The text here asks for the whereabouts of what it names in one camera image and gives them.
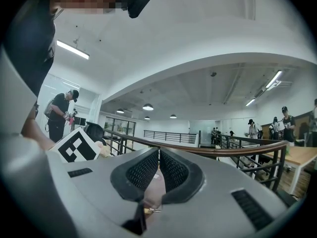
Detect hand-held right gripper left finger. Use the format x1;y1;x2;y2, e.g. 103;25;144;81
46;147;160;236

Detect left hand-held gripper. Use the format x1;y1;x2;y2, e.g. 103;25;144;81
53;127;100;164

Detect wooden handrail black railing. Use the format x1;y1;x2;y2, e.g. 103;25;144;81
103;128;288;192

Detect wooden table white legs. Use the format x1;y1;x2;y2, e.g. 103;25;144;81
261;146;317;195

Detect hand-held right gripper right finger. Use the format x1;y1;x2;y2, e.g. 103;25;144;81
146;147;299;238

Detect person's left forearm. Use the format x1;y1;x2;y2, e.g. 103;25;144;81
20;108;58;151

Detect black metal balcony railing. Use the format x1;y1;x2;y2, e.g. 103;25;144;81
143;129;200;145

